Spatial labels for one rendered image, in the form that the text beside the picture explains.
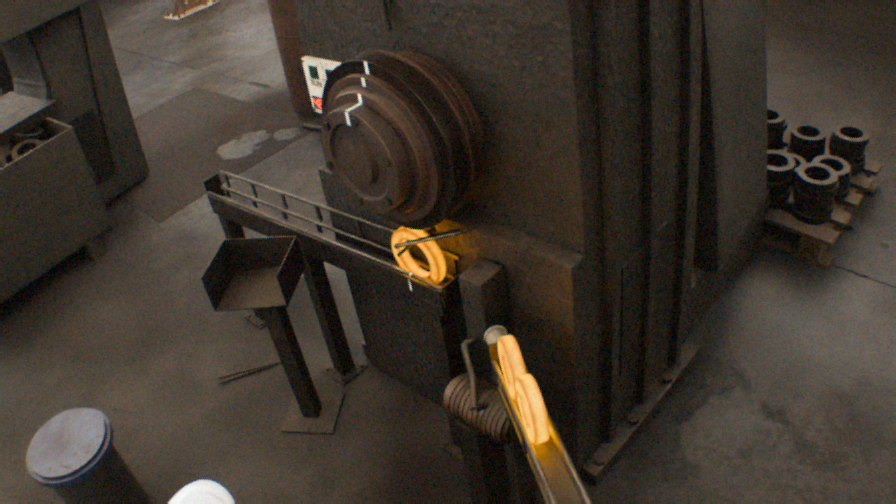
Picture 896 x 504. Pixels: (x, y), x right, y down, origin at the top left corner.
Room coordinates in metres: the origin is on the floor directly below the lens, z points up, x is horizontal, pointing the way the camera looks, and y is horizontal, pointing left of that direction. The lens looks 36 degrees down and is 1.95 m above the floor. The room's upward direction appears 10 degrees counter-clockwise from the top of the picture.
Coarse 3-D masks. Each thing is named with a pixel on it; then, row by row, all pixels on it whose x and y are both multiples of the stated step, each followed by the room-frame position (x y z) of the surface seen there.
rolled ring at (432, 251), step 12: (408, 228) 1.68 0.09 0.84; (396, 240) 1.71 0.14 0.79; (432, 240) 1.64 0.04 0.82; (396, 252) 1.72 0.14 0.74; (408, 252) 1.73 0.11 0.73; (432, 252) 1.61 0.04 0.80; (408, 264) 1.70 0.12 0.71; (432, 264) 1.61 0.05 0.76; (444, 264) 1.61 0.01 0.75; (420, 276) 1.66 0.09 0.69; (432, 276) 1.62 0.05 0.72; (444, 276) 1.62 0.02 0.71
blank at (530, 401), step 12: (516, 384) 1.13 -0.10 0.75; (528, 384) 1.08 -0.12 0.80; (528, 396) 1.05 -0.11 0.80; (540, 396) 1.05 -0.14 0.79; (528, 408) 1.04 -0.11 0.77; (540, 408) 1.03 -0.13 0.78; (528, 420) 1.07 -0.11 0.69; (540, 420) 1.01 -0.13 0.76; (528, 432) 1.06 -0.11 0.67; (540, 432) 1.00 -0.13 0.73
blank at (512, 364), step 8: (504, 336) 1.27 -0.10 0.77; (512, 336) 1.26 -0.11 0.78; (504, 344) 1.23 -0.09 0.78; (512, 344) 1.23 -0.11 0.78; (504, 352) 1.23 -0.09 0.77; (512, 352) 1.21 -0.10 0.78; (520, 352) 1.21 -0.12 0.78; (504, 360) 1.26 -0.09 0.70; (512, 360) 1.19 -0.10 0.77; (520, 360) 1.19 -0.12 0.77; (504, 368) 1.26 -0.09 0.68; (512, 368) 1.18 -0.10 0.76; (520, 368) 1.17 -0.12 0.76; (504, 376) 1.26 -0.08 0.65; (512, 376) 1.17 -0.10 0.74; (512, 384) 1.18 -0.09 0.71; (512, 392) 1.19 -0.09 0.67
